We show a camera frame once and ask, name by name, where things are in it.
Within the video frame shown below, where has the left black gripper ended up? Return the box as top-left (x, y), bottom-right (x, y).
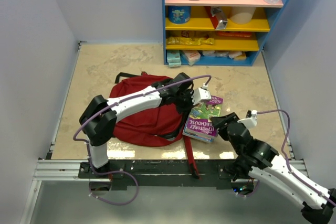
top-left (174, 89), bottom-right (200, 116)

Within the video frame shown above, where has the purple storey treehouse book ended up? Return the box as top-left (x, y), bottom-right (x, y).
top-left (183, 95), bottom-right (223, 139)

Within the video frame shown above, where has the red student backpack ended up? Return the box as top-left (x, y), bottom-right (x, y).
top-left (109, 71), bottom-right (202, 180)

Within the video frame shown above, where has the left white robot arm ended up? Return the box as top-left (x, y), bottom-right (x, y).
top-left (79, 72), bottom-right (196, 178)

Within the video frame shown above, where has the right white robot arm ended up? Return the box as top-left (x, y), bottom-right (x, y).
top-left (211, 110), bottom-right (335, 223)

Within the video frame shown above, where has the white orange tissue pack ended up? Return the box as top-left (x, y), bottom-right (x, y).
top-left (181, 50), bottom-right (201, 66)

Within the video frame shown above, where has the yellow sponge pack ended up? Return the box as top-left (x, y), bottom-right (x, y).
top-left (234, 52), bottom-right (247, 61)

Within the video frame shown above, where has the red silver snack bag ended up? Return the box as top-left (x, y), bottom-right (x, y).
top-left (211, 6), bottom-right (228, 30)

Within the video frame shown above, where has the blue book under stack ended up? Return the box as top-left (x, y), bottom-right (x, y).
top-left (183, 131), bottom-right (214, 143)

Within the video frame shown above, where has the teal tissue box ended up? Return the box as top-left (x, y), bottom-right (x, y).
top-left (166, 50), bottom-right (182, 68)

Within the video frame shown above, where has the yellow snack packet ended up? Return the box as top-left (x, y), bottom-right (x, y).
top-left (166, 37), bottom-right (215, 46)

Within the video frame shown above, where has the orange flat box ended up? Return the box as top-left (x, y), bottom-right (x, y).
top-left (216, 31), bottom-right (254, 38)

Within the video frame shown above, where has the blue cartoon tin can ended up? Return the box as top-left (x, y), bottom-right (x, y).
top-left (167, 6), bottom-right (191, 24)

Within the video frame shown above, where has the blue shelf unit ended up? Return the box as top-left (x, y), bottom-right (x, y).
top-left (162, 0), bottom-right (289, 66)

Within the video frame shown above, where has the white cylindrical container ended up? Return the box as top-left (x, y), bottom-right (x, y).
top-left (229, 6), bottom-right (256, 24)

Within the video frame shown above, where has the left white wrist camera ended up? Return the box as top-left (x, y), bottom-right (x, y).
top-left (192, 88), bottom-right (212, 105)

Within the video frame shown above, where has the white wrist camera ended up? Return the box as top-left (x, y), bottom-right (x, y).
top-left (238, 110), bottom-right (258, 129)
top-left (192, 88), bottom-right (212, 105)

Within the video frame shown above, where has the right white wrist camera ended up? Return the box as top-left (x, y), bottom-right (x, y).
top-left (238, 110), bottom-right (258, 129)

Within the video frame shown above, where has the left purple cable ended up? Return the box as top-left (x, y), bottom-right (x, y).
top-left (72, 74), bottom-right (212, 205)

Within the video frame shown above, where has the purple cable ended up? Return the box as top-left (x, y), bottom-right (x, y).
top-left (72, 74), bottom-right (212, 205)
top-left (236, 109), bottom-right (336, 207)

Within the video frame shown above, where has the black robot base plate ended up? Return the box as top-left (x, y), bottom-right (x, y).
top-left (78, 158), bottom-right (264, 191)

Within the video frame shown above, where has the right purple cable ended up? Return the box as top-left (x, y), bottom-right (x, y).
top-left (236, 109), bottom-right (336, 207)

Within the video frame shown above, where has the aluminium frame rail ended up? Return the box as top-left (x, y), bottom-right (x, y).
top-left (33, 158), bottom-right (311, 182)

